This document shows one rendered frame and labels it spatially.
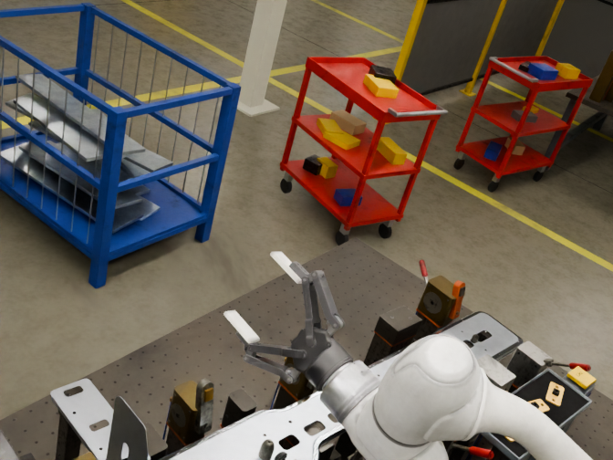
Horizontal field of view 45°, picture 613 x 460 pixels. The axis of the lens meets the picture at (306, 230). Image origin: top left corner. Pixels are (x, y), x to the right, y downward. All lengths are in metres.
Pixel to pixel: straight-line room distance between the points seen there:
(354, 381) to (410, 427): 0.15
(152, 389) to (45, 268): 1.68
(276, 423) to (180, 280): 2.11
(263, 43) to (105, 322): 2.94
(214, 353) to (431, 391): 1.56
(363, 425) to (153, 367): 1.35
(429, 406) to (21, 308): 2.84
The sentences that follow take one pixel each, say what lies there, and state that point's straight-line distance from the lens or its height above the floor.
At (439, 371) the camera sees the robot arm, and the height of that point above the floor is 1.76.
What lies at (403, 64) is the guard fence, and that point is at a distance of 6.34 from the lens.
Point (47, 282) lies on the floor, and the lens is 3.78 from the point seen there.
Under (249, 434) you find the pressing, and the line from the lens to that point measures 1.83.
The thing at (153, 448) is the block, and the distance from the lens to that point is 1.78.
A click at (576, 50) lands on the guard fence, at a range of 9.30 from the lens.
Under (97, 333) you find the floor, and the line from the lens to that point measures 3.51.
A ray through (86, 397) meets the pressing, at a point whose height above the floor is 1.00.
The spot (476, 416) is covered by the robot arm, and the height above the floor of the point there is 1.70.
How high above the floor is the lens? 2.33
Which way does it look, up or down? 31 degrees down
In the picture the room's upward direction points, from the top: 16 degrees clockwise
